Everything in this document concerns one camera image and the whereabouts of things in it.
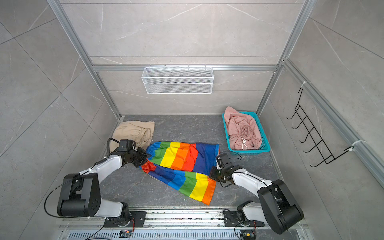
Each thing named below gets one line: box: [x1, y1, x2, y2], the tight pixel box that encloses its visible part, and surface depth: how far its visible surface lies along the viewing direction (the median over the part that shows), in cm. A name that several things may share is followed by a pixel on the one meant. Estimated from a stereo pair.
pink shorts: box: [224, 106, 262, 150], surface depth 106 cm
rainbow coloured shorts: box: [139, 141, 220, 205], surface depth 90 cm
